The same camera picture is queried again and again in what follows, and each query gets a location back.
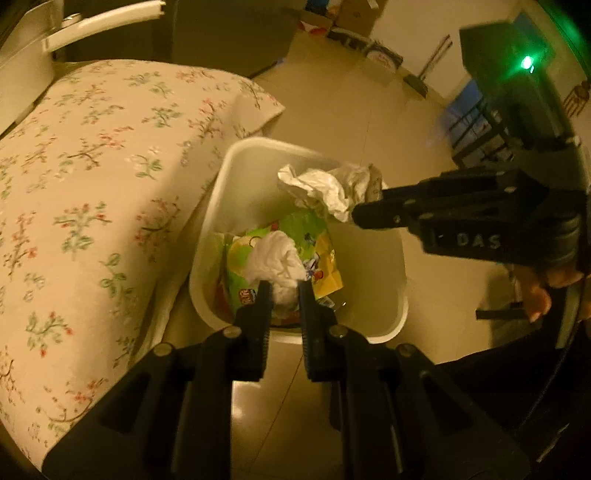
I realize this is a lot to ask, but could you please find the green snack bag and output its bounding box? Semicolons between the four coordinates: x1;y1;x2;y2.
224;209;345;324

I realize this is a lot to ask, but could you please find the white paper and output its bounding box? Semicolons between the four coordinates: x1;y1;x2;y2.
277;162;389;223

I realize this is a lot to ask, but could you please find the white trash bin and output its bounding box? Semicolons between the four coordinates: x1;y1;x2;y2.
189;137;409;346

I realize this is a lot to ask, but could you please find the red snack packet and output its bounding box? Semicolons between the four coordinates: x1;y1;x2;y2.
213;277;234;321

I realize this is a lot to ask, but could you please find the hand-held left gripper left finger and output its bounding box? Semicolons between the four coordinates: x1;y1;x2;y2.
41;280;273;480

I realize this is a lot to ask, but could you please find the cardboard box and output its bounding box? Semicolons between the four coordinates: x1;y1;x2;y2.
332;0;389;38

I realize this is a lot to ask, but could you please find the person's right hand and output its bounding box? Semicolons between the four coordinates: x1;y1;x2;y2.
512;267;588;324

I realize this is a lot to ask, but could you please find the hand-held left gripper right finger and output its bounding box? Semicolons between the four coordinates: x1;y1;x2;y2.
298;280;532;480

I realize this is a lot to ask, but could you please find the floral bed mattress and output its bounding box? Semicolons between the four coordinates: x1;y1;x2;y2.
0;59;286;476

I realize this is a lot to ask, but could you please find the white tissue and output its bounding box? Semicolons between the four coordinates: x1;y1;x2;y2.
245;231;306;319

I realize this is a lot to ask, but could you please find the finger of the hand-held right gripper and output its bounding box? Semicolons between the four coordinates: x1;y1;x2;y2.
352;196;551;230
381;167;546;205

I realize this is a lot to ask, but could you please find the broom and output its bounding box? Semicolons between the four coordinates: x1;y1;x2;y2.
404;34;454;97

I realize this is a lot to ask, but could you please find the dark metal rack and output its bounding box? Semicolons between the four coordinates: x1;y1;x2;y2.
443;78;514;168

